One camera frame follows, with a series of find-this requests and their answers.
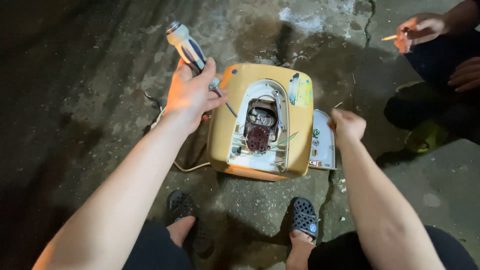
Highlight white plastic cover panel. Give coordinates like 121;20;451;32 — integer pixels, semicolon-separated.
309;109;337;171

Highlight white blue handled screwdriver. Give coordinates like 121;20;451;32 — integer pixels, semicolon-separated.
166;21;238;118

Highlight yellow appliance housing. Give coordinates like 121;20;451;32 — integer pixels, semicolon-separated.
206;63;314;182

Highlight cream power cord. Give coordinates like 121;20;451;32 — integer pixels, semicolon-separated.
144;92;212;173

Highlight black perforated sandal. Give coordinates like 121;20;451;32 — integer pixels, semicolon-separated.
287;197;319;244
166;190;214;259

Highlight person's left hand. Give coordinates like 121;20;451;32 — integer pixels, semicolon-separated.
164;57;229;133

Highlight green sandal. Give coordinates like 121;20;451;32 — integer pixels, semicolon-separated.
404;119;449;154

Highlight person's right hand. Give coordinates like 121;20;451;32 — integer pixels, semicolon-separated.
327;109;367;149

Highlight person's black shorts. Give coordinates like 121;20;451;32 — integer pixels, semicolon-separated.
122;220;479;270

